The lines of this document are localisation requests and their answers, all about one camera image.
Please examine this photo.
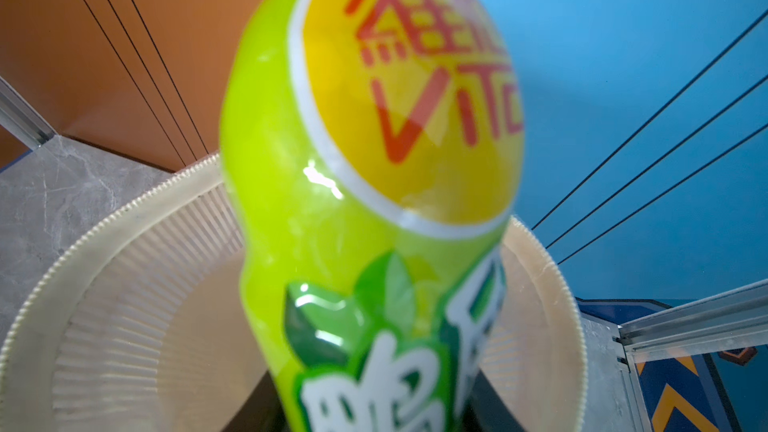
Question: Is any lime green tea bottle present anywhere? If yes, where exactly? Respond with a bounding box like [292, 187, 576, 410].
[220, 0, 524, 431]

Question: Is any cream ribbed waste bin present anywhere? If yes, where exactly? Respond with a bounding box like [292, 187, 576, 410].
[1, 157, 587, 431]

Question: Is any right aluminium corner post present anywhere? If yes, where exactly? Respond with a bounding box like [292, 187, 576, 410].
[619, 280, 767, 362]

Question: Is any aluminium corner post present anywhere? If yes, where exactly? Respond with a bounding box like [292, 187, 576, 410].
[0, 78, 57, 150]
[619, 280, 767, 362]

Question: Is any left aluminium corner post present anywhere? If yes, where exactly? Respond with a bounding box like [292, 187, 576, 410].
[0, 78, 57, 150]

